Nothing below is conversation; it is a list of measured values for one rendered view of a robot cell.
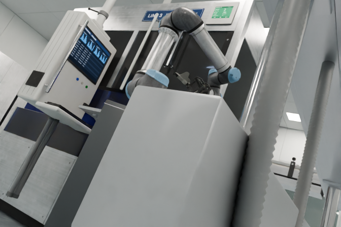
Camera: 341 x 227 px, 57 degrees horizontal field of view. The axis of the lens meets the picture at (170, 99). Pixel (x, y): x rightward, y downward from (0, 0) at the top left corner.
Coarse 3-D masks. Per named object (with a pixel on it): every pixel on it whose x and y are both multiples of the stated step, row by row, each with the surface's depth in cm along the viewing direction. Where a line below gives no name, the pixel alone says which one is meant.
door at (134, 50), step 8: (144, 32) 272; (152, 32) 267; (136, 40) 272; (152, 40) 262; (136, 48) 267; (144, 48) 262; (176, 48) 245; (128, 56) 266; (144, 56) 257; (168, 56) 244; (128, 64) 261; (136, 64) 257; (120, 72) 261; (120, 80) 256; (128, 80) 252
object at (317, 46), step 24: (264, 0) 53; (336, 0) 47; (312, 24) 54; (336, 24) 52; (312, 48) 59; (336, 48) 57; (312, 72) 67; (336, 72) 63; (312, 96) 75; (336, 96) 71; (336, 120) 82; (336, 144) 96; (336, 168) 115
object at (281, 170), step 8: (272, 160) 181; (272, 168) 177; (280, 168) 175; (288, 168) 173; (296, 168) 174; (280, 176) 173; (288, 176) 170; (296, 176) 169; (288, 184) 169; (296, 184) 167; (312, 184) 163; (320, 184) 162; (312, 192) 162; (320, 192) 160
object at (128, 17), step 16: (224, 0) 244; (240, 0) 237; (96, 16) 319; (112, 16) 305; (128, 16) 293; (208, 16) 244; (256, 16) 240; (256, 32) 244; (128, 48) 270; (256, 48) 249; (256, 64) 254; (112, 80) 260
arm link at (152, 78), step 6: (150, 72) 139; (156, 72) 138; (144, 78) 139; (150, 78) 137; (156, 78) 137; (162, 78) 138; (138, 84) 142; (144, 84) 137; (150, 84) 136; (156, 84) 136; (162, 84) 138
